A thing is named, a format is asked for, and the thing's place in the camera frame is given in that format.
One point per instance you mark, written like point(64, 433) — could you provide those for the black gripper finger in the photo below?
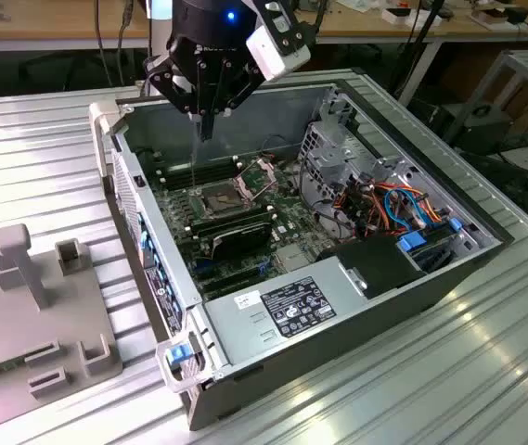
point(240, 88)
point(166, 79)

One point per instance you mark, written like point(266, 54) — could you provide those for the silver drive cage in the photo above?
point(333, 155)

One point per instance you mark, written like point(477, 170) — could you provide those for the black RAM stick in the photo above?
point(233, 221)

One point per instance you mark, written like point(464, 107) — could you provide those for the green motherboard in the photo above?
point(291, 218)

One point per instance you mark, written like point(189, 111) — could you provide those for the black graphics card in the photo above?
point(245, 238)

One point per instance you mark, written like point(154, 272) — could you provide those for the wooden desk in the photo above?
point(3, 28)

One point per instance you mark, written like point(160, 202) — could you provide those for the white box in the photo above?
point(400, 18)

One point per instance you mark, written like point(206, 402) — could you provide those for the silver chipset heatsink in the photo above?
point(293, 257)

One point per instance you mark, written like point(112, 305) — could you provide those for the blue disk carrier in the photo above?
point(409, 242)

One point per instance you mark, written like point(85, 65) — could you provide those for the black box with fan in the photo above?
point(481, 130)

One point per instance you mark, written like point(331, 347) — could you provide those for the silver power supply unit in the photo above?
point(240, 334)

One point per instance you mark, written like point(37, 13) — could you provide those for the blue plastic clip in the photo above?
point(454, 224)

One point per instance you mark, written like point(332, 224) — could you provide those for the blue case latch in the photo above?
point(176, 356)

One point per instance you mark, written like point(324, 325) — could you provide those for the grey open PC case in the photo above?
point(338, 352)

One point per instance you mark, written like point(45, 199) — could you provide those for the small black device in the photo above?
point(519, 14)

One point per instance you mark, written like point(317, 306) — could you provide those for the grey parts rack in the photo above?
point(13, 324)

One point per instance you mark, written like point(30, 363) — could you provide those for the black case side panel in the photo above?
point(518, 190)

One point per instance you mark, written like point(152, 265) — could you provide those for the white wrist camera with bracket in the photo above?
point(273, 55)

